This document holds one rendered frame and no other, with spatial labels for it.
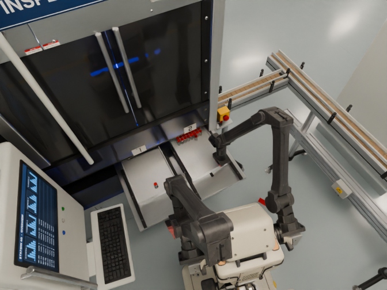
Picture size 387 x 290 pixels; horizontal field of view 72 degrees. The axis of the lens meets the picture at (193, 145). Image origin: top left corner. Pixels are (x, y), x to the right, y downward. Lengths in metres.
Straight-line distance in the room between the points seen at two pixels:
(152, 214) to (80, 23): 1.03
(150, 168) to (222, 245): 0.99
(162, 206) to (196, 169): 0.31
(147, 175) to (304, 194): 1.59
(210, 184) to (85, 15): 1.09
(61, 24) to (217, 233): 0.81
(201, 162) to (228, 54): 2.31
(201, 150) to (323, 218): 1.41
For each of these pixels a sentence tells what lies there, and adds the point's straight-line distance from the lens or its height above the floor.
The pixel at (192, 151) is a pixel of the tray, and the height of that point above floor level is 0.88.
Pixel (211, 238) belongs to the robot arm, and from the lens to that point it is 0.78.
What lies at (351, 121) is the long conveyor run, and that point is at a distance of 2.06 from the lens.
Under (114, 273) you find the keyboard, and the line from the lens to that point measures 1.62.
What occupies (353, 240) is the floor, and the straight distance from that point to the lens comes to 2.74.
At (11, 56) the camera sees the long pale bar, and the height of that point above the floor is 1.86.
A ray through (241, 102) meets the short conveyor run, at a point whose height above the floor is 0.91.
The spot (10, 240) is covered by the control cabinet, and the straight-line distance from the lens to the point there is 1.08.
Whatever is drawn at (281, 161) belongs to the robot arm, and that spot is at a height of 1.41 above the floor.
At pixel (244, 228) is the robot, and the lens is 1.03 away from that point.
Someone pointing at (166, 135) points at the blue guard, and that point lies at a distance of 1.61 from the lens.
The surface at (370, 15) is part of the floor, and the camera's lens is 5.07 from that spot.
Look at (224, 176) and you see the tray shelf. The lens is 1.65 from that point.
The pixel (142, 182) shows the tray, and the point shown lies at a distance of 1.67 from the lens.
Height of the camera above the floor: 2.37
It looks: 58 degrees down
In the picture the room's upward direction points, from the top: 3 degrees counter-clockwise
